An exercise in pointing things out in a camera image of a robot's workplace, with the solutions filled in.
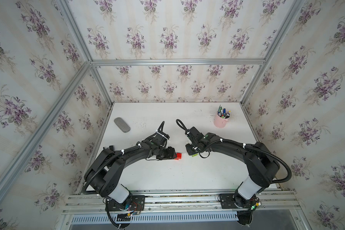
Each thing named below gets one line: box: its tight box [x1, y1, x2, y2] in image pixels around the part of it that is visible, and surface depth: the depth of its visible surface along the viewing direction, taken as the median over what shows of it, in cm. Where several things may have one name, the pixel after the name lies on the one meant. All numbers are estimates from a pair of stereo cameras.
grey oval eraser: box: [113, 116, 131, 133], surface depth 106 cm
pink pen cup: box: [213, 110, 231, 129], surface depth 101 cm
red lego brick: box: [174, 152, 182, 161], surface depth 88 cm
